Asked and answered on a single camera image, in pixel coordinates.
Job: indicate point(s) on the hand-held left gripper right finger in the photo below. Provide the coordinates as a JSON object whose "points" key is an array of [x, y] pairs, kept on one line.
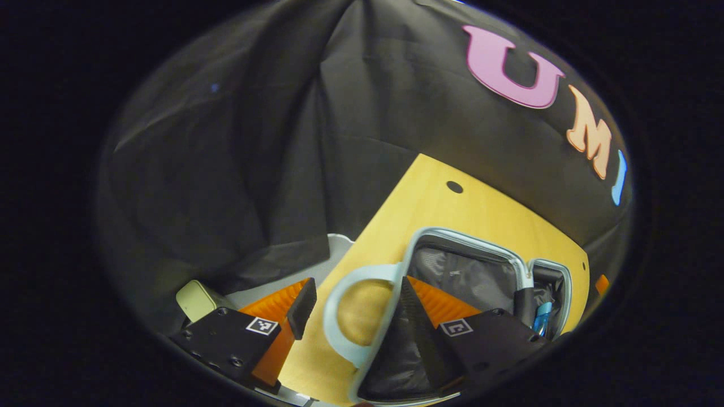
{"points": [[492, 339]]}

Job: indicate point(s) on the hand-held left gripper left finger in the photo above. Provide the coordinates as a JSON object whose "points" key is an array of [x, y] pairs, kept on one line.
{"points": [[226, 339]]}

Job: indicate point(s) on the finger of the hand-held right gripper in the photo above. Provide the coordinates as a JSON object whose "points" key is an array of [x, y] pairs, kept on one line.
{"points": [[602, 285]]}

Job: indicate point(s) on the small blue-capped bottle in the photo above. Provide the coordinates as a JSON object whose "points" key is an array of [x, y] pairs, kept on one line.
{"points": [[543, 317]]}

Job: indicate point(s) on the light blue suitcase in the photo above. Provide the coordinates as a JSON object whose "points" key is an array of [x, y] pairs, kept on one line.
{"points": [[464, 277]]}

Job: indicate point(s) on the pale green box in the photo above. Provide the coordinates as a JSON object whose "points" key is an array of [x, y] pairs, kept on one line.
{"points": [[201, 299]]}

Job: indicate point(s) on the black backdrop cloth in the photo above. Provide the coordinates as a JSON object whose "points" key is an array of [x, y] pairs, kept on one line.
{"points": [[283, 141]]}

